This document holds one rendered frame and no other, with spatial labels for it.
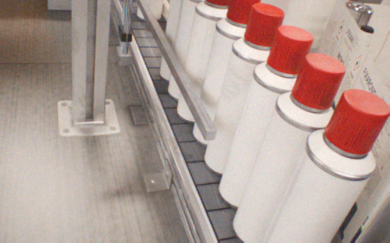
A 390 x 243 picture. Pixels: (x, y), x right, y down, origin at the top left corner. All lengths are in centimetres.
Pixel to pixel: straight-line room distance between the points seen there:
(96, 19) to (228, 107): 21
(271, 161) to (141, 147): 27
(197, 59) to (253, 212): 21
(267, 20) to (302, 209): 18
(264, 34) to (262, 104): 7
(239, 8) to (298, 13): 35
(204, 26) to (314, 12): 33
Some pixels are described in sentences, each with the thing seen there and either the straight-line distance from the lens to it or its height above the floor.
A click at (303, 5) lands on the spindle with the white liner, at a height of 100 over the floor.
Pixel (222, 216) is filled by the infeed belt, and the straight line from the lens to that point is 43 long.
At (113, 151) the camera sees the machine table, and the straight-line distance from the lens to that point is 56.
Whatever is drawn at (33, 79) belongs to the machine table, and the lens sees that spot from 71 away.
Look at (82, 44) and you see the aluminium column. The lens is 52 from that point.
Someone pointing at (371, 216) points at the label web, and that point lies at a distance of 33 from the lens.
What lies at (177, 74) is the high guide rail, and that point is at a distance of 49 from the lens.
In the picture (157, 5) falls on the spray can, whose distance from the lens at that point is 82.
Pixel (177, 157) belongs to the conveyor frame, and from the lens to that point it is 49.
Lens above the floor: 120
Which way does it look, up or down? 35 degrees down
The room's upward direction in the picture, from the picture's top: 12 degrees clockwise
